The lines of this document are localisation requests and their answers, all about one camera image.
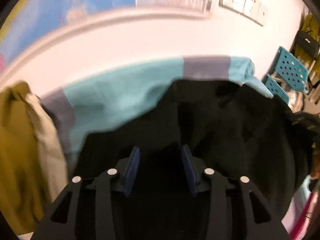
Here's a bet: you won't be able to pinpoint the black coat with gold buttons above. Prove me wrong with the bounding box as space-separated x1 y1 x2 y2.
75 80 319 239

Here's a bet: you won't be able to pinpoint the yellow hanging clothes on rack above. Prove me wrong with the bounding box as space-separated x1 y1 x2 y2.
293 14 319 66

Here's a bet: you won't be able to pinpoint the white wall switch panel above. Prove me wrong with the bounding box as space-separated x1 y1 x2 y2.
219 0 268 26

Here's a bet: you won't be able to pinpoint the mustard yellow garment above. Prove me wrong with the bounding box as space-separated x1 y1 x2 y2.
1 82 68 235

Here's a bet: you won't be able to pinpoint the black hanging bag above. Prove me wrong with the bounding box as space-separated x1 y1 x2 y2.
297 31 319 60

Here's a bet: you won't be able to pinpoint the colourful wall map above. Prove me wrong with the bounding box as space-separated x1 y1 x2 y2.
1 0 136 70

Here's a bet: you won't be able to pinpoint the teal grey bed sheet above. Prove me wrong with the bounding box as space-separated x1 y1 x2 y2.
41 55 275 156

